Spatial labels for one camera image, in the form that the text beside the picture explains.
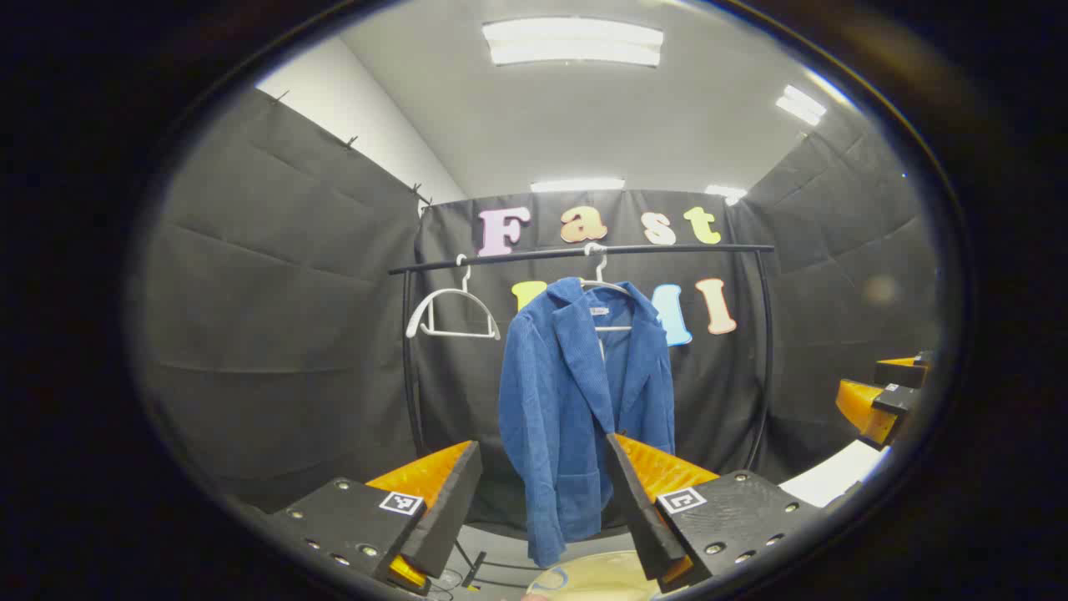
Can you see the large ceiling light panel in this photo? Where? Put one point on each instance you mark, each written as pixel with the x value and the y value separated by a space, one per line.
pixel 571 42

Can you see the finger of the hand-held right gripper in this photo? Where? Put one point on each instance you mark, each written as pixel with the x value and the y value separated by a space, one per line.
pixel 868 409
pixel 905 371

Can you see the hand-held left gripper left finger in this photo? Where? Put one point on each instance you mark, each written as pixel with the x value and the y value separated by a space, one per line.
pixel 446 509

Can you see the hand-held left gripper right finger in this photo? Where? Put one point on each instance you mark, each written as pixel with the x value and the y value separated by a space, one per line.
pixel 642 509

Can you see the white flat board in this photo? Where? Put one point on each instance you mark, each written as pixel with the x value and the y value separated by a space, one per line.
pixel 834 476

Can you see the white clothes hanger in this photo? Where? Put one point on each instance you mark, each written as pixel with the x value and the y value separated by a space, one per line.
pixel 412 324
pixel 600 269

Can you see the black clothes rack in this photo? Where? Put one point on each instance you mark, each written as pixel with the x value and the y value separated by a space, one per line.
pixel 584 250

